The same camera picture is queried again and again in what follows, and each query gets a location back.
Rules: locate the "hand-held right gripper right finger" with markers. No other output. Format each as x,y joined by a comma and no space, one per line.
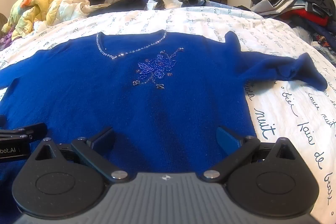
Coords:
226,138

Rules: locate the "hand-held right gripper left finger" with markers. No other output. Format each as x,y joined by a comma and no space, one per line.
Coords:
104,137

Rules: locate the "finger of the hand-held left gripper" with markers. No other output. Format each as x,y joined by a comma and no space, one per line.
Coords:
2,119
31,130

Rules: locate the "blue beaded sweater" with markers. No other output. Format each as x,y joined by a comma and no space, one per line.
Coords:
105,98

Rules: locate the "pile of mixed clothes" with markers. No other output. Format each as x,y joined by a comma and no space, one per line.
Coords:
302,1

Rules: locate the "white script-printed bedspread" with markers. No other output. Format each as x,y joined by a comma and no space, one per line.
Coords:
288,119

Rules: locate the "purple cloth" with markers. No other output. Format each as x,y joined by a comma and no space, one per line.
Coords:
6,40

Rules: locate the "brown sofa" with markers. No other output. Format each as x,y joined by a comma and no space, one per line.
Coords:
2,22

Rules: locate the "yellow floral quilt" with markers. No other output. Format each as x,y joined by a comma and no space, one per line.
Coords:
39,3

